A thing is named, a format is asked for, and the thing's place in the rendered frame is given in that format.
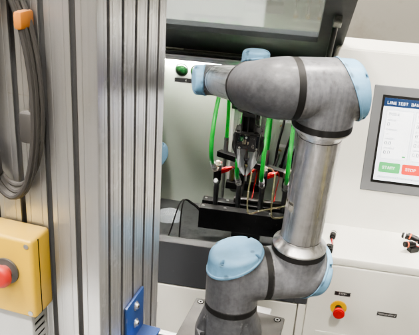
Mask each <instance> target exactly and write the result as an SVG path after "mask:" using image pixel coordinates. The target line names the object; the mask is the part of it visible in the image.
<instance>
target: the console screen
mask: <svg viewBox="0 0 419 335"><path fill-rule="evenodd" d="M360 189H365V190H371V191H381V192H387V193H397V194H403V195H414V196H419V88H407V87H400V86H387V85H380V84H375V86H374V95H373V99H372V108H371V113H370V122H369V127H368V136H367V141H366V149H365V155H364V163H363V169H362V177H361V182H360Z"/></svg>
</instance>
